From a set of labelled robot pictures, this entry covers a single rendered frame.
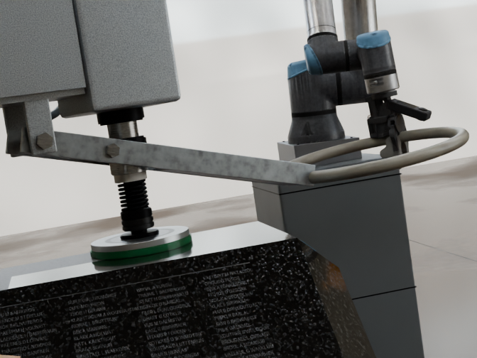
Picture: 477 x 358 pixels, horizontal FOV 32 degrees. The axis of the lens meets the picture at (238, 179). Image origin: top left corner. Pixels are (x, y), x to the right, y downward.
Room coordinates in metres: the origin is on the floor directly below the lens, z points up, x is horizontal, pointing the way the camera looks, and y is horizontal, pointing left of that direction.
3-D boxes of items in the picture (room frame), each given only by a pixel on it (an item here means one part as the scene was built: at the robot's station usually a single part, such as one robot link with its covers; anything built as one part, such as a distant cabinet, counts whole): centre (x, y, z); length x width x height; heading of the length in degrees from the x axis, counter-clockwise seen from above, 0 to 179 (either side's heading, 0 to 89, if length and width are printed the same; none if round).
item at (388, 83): (2.32, -0.43, 1.07); 0.10 x 0.09 x 0.05; 149
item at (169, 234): (1.81, 0.23, 0.82); 0.21 x 0.21 x 0.01
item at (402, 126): (2.33, -0.43, 0.99); 0.09 x 0.08 x 0.12; 59
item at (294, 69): (2.80, -0.29, 1.11); 0.17 x 0.15 x 0.18; 86
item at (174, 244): (1.81, 0.23, 0.82); 0.22 x 0.22 x 0.04
